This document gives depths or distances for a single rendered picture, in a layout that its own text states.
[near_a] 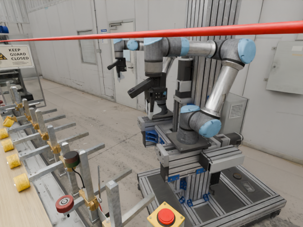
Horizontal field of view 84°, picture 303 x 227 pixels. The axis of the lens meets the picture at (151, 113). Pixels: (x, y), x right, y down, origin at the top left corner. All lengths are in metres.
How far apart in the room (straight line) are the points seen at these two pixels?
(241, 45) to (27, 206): 1.28
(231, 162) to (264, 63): 1.97
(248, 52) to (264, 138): 2.37
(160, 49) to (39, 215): 0.91
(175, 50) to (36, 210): 0.96
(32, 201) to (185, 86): 1.12
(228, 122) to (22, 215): 1.37
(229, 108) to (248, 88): 1.65
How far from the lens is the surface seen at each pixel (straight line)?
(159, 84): 0.72
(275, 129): 3.15
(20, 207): 1.12
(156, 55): 0.68
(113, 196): 0.71
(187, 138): 1.09
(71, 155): 0.84
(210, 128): 0.94
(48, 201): 1.49
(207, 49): 1.00
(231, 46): 0.99
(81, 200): 1.07
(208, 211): 1.86
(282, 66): 2.70
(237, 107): 1.45
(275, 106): 3.03
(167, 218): 0.49
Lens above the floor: 1.63
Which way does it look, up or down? 23 degrees down
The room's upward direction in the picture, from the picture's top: straight up
